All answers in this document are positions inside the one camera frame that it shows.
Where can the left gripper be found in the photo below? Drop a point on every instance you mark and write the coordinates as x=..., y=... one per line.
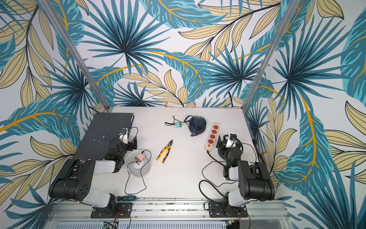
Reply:
x=130, y=147

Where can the pink USB power adapter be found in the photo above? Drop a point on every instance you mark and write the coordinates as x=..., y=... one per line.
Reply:
x=140, y=157

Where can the white desk fan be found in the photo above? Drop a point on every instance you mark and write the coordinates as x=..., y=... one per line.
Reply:
x=136, y=169

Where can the beige red power strip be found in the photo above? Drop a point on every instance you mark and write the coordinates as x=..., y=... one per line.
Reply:
x=213, y=136

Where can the navy desk fan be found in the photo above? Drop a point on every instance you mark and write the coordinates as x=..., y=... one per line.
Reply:
x=221, y=146
x=196, y=124

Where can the teal USB power adapter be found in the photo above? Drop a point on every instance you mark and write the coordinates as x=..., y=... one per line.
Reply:
x=178, y=124

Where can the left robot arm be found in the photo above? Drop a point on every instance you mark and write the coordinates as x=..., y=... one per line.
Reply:
x=74, y=180

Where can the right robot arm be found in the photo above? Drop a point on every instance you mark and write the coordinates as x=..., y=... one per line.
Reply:
x=254, y=181

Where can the dark grey board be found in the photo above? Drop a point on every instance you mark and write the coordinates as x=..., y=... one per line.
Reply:
x=103, y=128

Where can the yellow black pliers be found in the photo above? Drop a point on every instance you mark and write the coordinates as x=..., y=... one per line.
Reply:
x=165, y=152

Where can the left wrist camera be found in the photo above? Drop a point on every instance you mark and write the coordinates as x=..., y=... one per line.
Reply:
x=123, y=136

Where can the green handled screwdriver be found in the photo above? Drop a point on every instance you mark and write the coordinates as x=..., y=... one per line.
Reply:
x=126, y=198

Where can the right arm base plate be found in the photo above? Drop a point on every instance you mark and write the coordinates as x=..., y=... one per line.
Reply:
x=221, y=210

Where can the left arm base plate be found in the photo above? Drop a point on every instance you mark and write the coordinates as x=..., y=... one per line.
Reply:
x=119, y=210

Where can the aluminium rail frame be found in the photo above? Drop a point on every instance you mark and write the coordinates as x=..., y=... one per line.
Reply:
x=164, y=213

